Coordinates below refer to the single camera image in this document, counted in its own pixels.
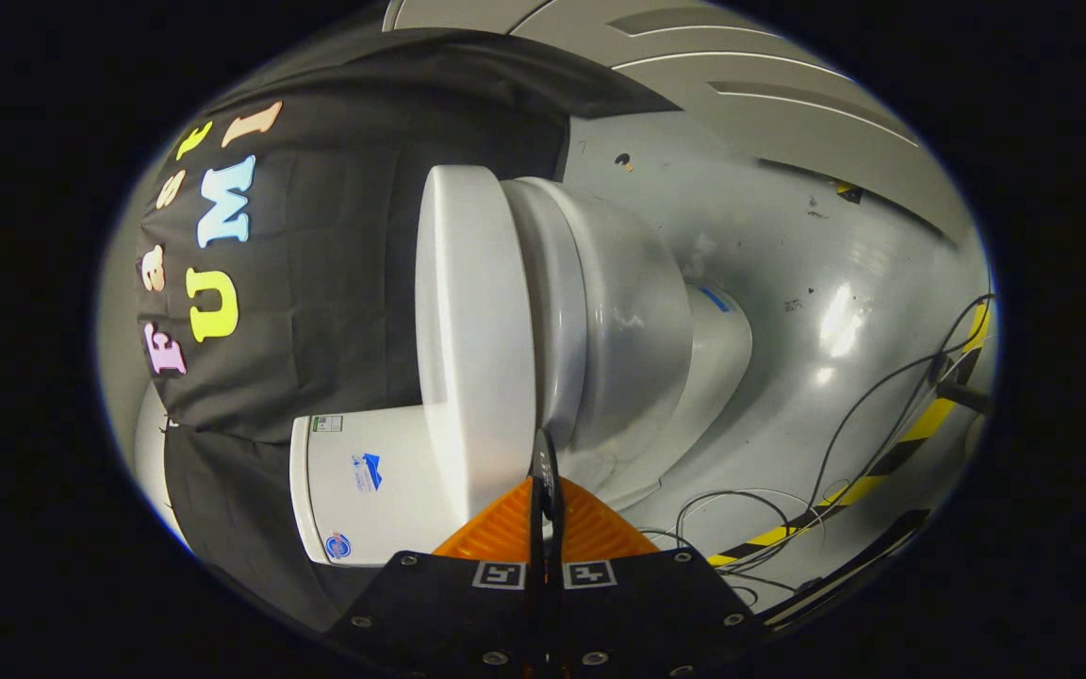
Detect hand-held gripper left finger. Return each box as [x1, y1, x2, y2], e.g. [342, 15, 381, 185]
[326, 429, 546, 679]

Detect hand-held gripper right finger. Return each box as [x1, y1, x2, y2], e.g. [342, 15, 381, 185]
[542, 429, 772, 679]

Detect white toilet seat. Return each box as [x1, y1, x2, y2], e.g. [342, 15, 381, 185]
[502, 176, 593, 454]

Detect yellow black floor tape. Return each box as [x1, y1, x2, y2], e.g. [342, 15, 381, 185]
[707, 302, 993, 568]

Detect black backdrop cloth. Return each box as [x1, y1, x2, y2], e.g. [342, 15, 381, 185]
[132, 28, 678, 633]

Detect white grey cabinet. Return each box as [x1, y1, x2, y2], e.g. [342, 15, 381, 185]
[383, 0, 975, 248]

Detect thin black floor cables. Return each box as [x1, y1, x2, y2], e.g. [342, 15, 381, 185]
[637, 292, 997, 606]

